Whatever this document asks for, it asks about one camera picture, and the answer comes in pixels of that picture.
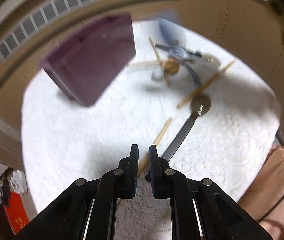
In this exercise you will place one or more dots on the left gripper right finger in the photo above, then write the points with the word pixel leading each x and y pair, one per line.
pixel 159 179

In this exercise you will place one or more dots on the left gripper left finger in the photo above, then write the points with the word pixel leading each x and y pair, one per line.
pixel 128 180

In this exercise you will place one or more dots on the long wooden chopstick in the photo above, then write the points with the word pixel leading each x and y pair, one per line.
pixel 205 85

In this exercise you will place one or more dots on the black handled metal spoon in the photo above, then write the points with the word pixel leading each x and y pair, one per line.
pixel 183 63
pixel 200 105

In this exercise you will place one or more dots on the blue plastic spoon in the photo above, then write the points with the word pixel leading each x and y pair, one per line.
pixel 171 33

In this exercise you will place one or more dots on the white lace tablecloth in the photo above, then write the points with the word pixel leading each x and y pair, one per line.
pixel 63 141

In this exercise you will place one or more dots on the wooden spoon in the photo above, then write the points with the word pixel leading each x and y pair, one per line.
pixel 171 66

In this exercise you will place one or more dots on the purple plastic utensil holder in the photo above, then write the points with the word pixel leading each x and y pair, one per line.
pixel 86 63

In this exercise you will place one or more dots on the red mat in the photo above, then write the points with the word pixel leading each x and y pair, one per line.
pixel 16 213

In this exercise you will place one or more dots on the grey ventilation grille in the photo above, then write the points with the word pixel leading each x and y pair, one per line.
pixel 35 21

